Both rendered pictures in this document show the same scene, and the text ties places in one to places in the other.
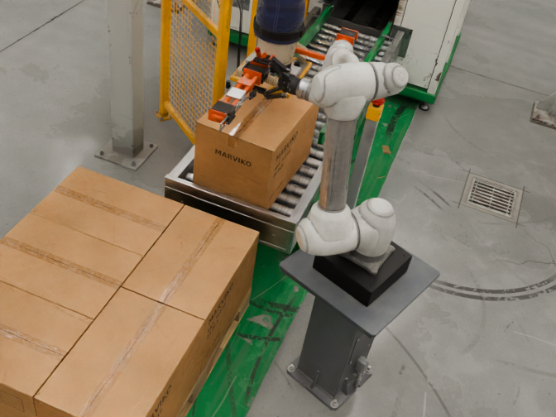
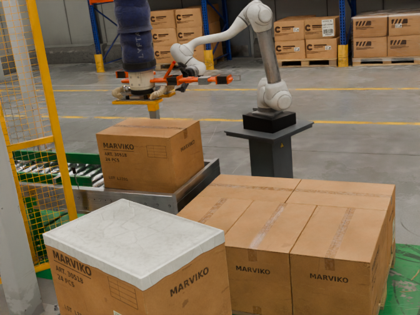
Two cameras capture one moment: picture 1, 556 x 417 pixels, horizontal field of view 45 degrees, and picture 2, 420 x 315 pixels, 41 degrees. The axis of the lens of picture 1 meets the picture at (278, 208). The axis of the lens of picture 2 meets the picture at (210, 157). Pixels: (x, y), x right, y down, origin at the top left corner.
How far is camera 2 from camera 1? 419 cm
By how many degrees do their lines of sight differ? 70
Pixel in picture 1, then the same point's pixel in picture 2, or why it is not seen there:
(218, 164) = (183, 159)
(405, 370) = not seen: hidden behind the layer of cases
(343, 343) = (289, 166)
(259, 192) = (200, 157)
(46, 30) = not seen: outside the picture
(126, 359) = (343, 192)
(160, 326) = (312, 188)
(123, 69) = (17, 224)
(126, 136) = (34, 294)
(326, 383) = not seen: hidden behind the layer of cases
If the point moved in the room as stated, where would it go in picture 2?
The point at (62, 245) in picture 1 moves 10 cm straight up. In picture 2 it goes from (251, 225) to (250, 209)
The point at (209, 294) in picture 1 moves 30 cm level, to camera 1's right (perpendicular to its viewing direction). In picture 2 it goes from (281, 180) to (282, 164)
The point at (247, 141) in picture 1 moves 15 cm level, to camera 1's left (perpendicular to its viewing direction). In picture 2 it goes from (189, 125) to (185, 132)
